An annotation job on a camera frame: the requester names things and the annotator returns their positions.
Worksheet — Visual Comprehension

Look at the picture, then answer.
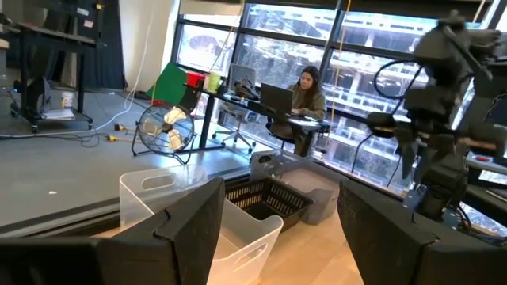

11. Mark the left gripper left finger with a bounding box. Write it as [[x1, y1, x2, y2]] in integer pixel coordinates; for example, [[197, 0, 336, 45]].
[[0, 177, 226, 285]]

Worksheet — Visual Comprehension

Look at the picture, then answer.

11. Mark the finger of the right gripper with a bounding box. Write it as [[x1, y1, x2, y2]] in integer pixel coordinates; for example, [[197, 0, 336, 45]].
[[395, 134, 419, 180]]

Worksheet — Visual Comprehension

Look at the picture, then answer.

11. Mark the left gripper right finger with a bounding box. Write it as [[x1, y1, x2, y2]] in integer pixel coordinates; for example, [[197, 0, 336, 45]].
[[337, 180, 507, 285]]

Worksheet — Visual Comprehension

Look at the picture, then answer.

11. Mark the clear plastic bin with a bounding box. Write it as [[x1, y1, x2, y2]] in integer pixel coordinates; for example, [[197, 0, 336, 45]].
[[118, 164, 284, 285]]

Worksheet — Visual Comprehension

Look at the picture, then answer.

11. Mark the grey translucent bin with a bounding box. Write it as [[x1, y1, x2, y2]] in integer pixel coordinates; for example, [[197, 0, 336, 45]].
[[249, 149, 349, 226]]

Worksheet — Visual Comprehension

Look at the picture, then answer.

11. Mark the black slotted basket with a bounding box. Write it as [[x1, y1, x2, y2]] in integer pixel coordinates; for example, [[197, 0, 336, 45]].
[[224, 176, 316, 233]]

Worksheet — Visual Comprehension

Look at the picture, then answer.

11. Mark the person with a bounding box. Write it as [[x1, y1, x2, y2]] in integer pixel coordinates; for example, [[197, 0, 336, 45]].
[[271, 65, 328, 158]]

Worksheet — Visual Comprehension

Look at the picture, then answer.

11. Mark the black floor fan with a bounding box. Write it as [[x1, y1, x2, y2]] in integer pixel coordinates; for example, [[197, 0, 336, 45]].
[[131, 103, 196, 165]]

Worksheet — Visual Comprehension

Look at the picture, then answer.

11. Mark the black office desk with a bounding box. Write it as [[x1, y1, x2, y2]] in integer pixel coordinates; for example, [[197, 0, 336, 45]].
[[184, 82, 332, 154]]

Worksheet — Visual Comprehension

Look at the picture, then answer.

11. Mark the black office chair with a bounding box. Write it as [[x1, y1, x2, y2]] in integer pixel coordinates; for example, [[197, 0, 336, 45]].
[[265, 121, 296, 150]]

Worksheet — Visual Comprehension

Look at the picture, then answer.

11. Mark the black laptop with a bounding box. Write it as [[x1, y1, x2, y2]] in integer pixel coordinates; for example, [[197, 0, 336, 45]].
[[260, 82, 295, 116]]

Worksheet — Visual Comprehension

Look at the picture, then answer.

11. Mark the large window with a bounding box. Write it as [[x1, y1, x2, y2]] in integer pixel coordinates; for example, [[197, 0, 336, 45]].
[[172, 0, 507, 238]]

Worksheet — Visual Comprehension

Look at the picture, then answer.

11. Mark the green board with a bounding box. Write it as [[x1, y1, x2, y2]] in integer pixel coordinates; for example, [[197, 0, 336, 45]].
[[146, 62, 190, 107]]

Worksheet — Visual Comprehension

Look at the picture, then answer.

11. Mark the light green cup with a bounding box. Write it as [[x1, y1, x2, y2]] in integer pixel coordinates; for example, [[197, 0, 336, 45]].
[[206, 71, 222, 94]]

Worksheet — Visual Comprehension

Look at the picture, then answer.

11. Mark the striped bag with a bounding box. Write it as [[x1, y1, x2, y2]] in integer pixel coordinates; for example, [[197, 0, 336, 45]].
[[233, 77, 261, 101]]

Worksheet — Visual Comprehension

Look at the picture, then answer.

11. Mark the paper stack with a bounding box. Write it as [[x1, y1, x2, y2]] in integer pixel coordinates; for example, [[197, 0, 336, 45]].
[[41, 108, 76, 121]]

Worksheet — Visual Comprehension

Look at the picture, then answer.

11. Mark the grey office chair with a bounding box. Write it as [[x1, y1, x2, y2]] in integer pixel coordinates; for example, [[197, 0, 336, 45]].
[[212, 63, 259, 154]]

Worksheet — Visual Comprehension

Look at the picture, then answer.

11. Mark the dark curtain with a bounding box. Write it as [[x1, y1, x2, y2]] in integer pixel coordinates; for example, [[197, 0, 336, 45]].
[[84, 0, 128, 90]]

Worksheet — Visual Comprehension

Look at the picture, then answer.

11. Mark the white roller blind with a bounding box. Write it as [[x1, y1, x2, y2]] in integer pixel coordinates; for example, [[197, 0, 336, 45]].
[[179, 0, 245, 17]]

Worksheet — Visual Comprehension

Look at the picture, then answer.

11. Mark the black equipment cart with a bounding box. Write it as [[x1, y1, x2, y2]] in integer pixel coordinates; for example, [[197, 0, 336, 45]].
[[0, 21, 97, 134]]

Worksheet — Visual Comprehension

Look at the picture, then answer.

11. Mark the black right camera cable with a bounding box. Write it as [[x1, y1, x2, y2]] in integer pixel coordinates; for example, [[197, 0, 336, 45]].
[[373, 59, 421, 101]]

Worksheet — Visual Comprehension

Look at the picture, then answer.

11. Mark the yellow rope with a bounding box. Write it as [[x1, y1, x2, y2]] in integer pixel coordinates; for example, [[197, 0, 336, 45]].
[[330, 0, 353, 124]]

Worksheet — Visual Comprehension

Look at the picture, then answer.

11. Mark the white floor cable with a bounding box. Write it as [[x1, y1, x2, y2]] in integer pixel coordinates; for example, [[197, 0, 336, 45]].
[[0, 0, 156, 139]]

